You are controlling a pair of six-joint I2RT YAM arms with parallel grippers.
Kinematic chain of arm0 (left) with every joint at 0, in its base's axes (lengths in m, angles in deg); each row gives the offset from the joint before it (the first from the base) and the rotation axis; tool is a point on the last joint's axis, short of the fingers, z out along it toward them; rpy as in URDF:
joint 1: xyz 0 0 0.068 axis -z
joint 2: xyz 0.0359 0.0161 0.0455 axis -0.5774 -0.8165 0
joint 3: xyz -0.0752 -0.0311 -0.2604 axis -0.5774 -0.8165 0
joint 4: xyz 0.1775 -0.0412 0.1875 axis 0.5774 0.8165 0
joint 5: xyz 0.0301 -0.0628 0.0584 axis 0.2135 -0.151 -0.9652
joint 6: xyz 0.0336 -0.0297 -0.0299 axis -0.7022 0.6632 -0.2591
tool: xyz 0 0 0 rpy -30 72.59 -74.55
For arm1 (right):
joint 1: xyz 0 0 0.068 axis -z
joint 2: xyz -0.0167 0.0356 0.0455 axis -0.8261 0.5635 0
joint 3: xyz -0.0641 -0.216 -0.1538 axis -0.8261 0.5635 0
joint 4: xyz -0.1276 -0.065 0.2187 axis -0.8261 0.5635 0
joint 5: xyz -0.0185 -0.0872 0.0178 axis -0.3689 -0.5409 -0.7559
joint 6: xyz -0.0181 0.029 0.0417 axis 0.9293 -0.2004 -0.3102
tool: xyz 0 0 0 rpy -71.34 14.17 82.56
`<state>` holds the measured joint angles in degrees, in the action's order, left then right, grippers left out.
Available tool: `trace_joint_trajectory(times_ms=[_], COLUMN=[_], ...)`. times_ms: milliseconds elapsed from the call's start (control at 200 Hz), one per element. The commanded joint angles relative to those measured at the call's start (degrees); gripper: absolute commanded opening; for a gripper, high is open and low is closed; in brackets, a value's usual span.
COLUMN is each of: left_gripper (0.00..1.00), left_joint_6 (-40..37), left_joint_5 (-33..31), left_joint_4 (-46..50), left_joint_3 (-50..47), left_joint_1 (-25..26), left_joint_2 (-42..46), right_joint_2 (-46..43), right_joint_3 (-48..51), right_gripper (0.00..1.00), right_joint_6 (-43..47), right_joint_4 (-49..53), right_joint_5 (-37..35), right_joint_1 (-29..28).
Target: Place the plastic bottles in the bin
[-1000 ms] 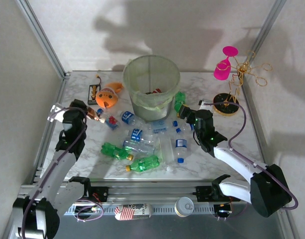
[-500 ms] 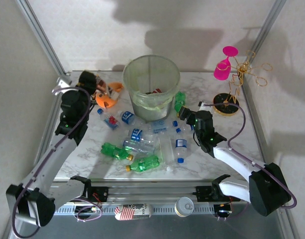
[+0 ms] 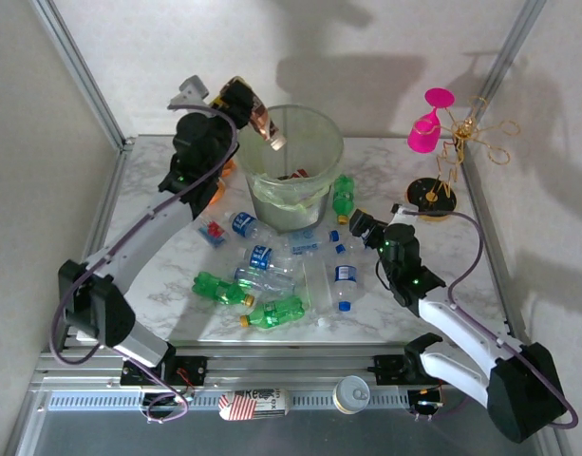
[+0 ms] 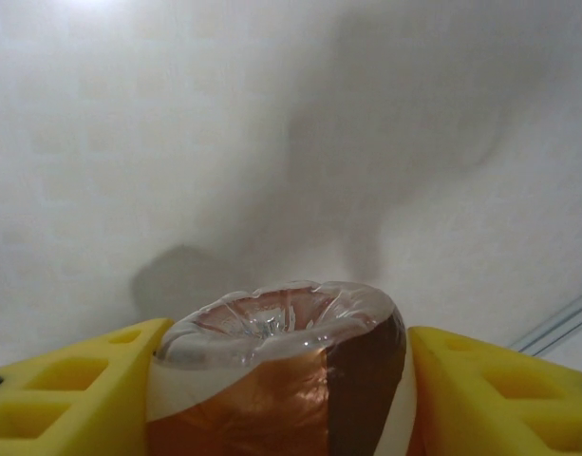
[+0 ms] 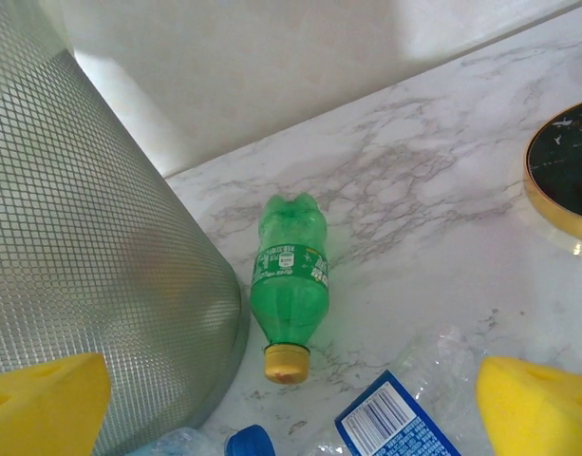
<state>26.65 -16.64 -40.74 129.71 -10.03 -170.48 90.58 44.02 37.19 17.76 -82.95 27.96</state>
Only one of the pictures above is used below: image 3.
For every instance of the blue label bottle white cap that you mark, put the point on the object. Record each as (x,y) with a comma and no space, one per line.
(243,223)
(259,256)

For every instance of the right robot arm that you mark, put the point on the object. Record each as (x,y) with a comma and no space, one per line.
(461,323)

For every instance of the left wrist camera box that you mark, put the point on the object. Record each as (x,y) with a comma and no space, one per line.
(192,90)

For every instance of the crushed red striped can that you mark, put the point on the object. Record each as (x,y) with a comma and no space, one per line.
(255,404)

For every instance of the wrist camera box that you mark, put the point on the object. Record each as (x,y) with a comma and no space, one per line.
(192,90)
(402,210)

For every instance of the perforated metal strip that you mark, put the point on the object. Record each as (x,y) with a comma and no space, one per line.
(309,400)

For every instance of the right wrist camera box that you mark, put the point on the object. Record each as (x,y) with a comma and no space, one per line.
(402,210)

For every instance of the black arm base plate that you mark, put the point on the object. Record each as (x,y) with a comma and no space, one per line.
(195,368)
(390,368)

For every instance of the red label clear bottle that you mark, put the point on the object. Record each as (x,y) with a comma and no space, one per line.
(212,233)

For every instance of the orange plush toy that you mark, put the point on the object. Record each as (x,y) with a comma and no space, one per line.
(229,167)

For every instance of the crushed clear plastic bottle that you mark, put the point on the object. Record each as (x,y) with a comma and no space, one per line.
(267,281)

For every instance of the silver tin can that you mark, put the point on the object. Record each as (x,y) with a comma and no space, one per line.
(351,394)

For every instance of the pink plastic wine glass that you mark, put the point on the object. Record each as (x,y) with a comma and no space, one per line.
(428,130)

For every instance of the pale green bin liner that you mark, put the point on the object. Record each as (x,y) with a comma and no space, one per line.
(276,195)

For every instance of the translucent green trash bin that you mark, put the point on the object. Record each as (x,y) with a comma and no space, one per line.
(295,138)

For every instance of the green plastic bottle yellow cap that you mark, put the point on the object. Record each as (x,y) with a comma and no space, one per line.
(219,287)
(343,197)
(276,312)

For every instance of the aluminium side rail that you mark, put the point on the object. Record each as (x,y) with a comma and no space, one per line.
(107,209)
(473,190)

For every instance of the red white labelled bottle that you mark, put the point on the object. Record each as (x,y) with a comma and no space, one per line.
(299,174)

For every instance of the aluminium mounting rail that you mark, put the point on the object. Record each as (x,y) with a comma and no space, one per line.
(290,366)

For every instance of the copper brown plastic bottle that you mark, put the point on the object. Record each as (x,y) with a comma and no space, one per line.
(264,121)

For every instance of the aluminium frame post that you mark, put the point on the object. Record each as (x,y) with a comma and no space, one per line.
(509,52)
(77,66)

